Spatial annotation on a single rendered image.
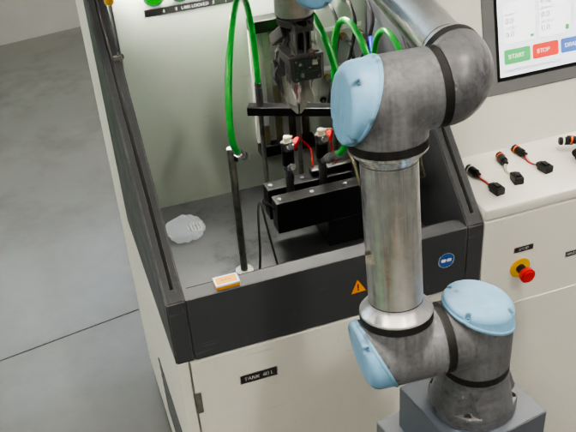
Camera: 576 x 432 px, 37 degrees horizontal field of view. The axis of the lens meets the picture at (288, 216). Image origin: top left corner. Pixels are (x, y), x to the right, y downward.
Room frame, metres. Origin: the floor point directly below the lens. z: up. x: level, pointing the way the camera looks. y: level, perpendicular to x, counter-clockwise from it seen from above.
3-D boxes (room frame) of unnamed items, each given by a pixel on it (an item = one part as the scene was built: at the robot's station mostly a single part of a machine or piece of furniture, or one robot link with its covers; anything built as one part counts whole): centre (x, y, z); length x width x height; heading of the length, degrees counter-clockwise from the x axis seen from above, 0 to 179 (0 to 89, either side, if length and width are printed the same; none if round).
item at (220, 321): (1.43, -0.08, 0.87); 0.62 x 0.04 x 0.16; 106
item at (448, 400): (1.05, -0.29, 0.95); 0.15 x 0.15 x 0.10
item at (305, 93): (1.55, -0.06, 1.26); 0.06 x 0.03 x 0.09; 16
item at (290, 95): (1.54, -0.03, 1.26); 0.06 x 0.03 x 0.09; 16
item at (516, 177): (1.66, -0.51, 0.99); 0.12 x 0.02 x 0.02; 7
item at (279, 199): (1.69, -0.13, 0.91); 0.34 x 0.10 x 0.15; 106
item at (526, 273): (1.51, -0.52, 0.80); 0.05 x 0.04 x 0.05; 106
